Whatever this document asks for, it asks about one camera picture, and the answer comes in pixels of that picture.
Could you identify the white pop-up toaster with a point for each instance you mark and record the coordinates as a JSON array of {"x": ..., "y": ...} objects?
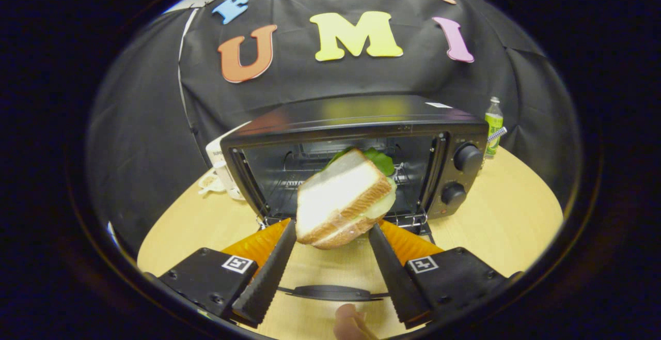
[{"x": 217, "y": 159}]

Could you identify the sandwich with lettuce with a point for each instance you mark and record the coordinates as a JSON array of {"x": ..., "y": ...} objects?
[{"x": 335, "y": 195}]

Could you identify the black toaster oven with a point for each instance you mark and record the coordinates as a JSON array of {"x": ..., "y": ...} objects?
[{"x": 361, "y": 115}]

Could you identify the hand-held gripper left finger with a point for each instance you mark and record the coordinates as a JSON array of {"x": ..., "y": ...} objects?
[{"x": 268, "y": 273}]

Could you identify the green drink bottle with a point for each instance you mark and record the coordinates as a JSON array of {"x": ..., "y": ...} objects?
[{"x": 493, "y": 128}]

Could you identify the small white dish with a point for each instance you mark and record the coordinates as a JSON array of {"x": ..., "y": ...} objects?
[{"x": 210, "y": 184}]

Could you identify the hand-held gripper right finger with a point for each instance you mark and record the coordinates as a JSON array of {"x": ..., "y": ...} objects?
[{"x": 395, "y": 273}]

